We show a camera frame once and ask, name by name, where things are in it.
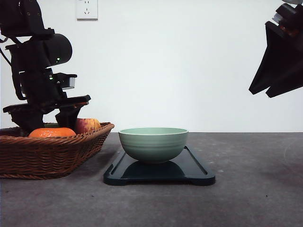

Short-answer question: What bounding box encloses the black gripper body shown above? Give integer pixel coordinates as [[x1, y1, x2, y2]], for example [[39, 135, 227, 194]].
[[265, 3, 303, 41], [3, 34, 91, 113]]

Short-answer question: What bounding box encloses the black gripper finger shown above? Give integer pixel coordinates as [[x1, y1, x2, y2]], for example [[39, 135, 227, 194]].
[[266, 71, 303, 98], [55, 105, 85, 133], [249, 22, 303, 95], [10, 113, 45, 136]]

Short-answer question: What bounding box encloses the green ceramic bowl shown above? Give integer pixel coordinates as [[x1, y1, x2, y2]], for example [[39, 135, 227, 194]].
[[118, 127, 189, 164]]

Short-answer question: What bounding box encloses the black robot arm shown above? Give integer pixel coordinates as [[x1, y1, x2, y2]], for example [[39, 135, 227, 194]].
[[0, 0, 91, 136]]

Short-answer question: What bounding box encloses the brown wicker basket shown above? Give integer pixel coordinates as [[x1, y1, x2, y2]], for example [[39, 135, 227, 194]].
[[0, 122, 114, 180]]

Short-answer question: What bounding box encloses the red yellow apple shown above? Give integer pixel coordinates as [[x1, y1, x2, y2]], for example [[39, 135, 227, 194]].
[[76, 118, 100, 134]]

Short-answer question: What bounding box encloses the orange tangerine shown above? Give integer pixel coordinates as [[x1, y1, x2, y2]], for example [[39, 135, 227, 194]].
[[28, 128, 77, 138]]

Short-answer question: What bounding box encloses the dark green fruit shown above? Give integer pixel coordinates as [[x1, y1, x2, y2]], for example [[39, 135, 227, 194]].
[[45, 123, 60, 128]]

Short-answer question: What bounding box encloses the dark rectangular tray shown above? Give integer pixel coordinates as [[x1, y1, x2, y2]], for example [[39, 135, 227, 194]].
[[104, 146, 215, 186]]

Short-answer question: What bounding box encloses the white wall socket left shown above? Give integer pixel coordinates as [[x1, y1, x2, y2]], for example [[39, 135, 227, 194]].
[[76, 0, 98, 22]]

